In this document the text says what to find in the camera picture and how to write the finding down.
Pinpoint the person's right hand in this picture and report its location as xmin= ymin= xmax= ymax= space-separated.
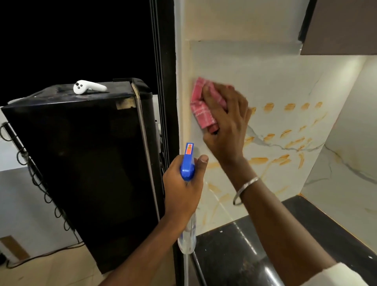
xmin=201 ymin=82 xmax=253 ymax=167

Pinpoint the person's left hand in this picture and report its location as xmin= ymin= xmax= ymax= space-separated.
xmin=162 ymin=154 xmax=209 ymax=224

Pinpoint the clear spray bottle blue nozzle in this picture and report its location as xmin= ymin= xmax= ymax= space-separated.
xmin=178 ymin=143 xmax=197 ymax=255

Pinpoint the pink checked cleaning cloth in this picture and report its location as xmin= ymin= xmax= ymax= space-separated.
xmin=190 ymin=77 xmax=236 ymax=135

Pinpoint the person's right forearm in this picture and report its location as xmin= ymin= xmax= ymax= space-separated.
xmin=221 ymin=159 xmax=338 ymax=286

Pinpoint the person's left forearm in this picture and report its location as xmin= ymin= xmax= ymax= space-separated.
xmin=99 ymin=215 xmax=189 ymax=286

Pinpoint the silver bangle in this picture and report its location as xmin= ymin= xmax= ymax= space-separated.
xmin=232 ymin=176 xmax=260 ymax=206

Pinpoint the black refrigerator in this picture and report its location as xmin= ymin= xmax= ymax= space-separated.
xmin=0 ymin=78 xmax=165 ymax=275

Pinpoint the white handheld controller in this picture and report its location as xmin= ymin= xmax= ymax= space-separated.
xmin=73 ymin=80 xmax=108 ymax=95

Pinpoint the brown upper cabinet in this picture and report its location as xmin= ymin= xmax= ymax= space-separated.
xmin=298 ymin=0 xmax=377 ymax=56

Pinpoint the white shirt sleeve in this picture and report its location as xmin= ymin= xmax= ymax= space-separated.
xmin=299 ymin=262 xmax=370 ymax=286

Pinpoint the black door frame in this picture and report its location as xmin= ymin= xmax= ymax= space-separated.
xmin=148 ymin=0 xmax=182 ymax=286

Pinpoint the black floor cable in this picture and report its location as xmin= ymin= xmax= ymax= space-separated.
xmin=5 ymin=240 xmax=86 ymax=269

